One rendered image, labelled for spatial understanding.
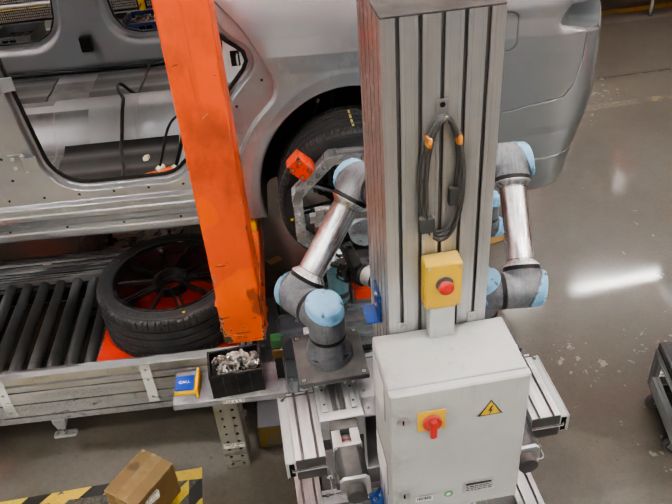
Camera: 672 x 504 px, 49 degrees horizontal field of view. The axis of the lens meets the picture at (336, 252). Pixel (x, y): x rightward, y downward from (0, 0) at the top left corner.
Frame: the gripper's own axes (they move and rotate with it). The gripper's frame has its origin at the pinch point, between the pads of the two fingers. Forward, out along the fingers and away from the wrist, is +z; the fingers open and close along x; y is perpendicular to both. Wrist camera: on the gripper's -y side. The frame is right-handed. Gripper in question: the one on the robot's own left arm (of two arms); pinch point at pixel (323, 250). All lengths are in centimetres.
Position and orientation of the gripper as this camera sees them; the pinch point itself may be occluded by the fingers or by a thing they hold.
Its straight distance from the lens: 279.8
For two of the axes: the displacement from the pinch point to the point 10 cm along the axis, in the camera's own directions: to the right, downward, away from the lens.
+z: -7.7, -3.4, 5.4
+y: 0.7, 8.0, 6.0
